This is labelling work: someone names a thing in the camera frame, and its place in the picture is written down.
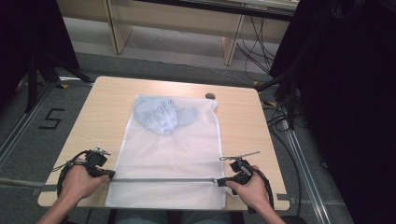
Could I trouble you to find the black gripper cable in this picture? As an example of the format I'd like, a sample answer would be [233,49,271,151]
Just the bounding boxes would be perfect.
[247,167,276,215]
[50,149,92,198]

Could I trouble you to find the grey tape strip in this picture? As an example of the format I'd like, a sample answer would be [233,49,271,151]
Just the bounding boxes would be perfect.
[30,183,59,197]

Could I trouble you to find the black hanging cables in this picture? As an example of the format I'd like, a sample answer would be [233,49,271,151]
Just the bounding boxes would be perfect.
[235,15,281,82]

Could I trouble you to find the light wooden desk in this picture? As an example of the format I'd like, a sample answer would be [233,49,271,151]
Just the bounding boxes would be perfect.
[56,0,301,66]

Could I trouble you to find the metal floor rail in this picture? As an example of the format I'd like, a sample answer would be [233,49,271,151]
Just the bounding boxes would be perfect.
[0,81,55,170]
[281,119,332,224]

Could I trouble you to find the black curtain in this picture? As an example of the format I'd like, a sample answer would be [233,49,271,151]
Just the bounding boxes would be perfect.
[268,0,396,224]
[0,0,81,108]

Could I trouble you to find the black tripod stand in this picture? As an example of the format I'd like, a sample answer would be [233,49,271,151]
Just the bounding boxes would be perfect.
[24,50,95,114]

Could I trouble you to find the grey floor cable cover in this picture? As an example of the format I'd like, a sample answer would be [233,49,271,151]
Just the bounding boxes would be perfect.
[0,176,45,188]

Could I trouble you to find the person's right hand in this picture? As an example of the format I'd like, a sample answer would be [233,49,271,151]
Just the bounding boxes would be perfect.
[225,164,273,214]

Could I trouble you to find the black floor cables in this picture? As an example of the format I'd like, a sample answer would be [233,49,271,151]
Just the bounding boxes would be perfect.
[261,98,304,218]

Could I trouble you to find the black metal stand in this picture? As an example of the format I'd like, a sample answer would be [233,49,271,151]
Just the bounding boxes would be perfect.
[255,70,301,132]

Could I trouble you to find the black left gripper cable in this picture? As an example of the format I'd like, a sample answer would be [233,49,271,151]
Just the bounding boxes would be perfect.
[50,149,92,198]

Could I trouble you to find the person's left hand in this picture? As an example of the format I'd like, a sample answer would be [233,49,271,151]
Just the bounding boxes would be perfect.
[58,163,110,203]

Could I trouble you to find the grey printed garment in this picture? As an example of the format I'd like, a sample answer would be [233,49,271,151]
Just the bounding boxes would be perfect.
[133,96,200,137]

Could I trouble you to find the white mesh laundry bag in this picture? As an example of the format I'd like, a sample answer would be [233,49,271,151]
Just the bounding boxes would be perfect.
[105,93,228,210]

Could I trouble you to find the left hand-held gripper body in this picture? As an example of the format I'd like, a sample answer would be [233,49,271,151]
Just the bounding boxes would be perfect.
[82,146,112,179]

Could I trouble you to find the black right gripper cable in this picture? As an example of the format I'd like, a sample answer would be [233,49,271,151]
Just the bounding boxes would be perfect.
[247,167,276,215]

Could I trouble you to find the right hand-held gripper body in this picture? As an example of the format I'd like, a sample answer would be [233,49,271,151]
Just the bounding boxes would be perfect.
[219,150,262,186]

